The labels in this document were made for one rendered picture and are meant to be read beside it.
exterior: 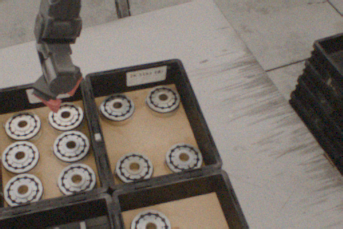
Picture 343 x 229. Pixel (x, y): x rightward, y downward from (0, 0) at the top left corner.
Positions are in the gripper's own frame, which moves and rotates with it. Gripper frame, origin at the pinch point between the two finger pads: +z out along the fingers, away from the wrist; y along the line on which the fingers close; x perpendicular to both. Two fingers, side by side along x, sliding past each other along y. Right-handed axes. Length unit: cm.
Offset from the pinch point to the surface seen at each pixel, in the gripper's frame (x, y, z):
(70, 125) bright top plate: 4.8, 5.4, 20.6
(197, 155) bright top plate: -31.4, 16.1, 20.6
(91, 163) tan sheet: -6.8, -0.7, 23.4
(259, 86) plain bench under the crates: -34, 64, 37
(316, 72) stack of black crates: -49, 103, 59
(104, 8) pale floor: 87, 137, 110
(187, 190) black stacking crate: -34.5, 4.0, 18.8
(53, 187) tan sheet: -2.4, -12.5, 23.2
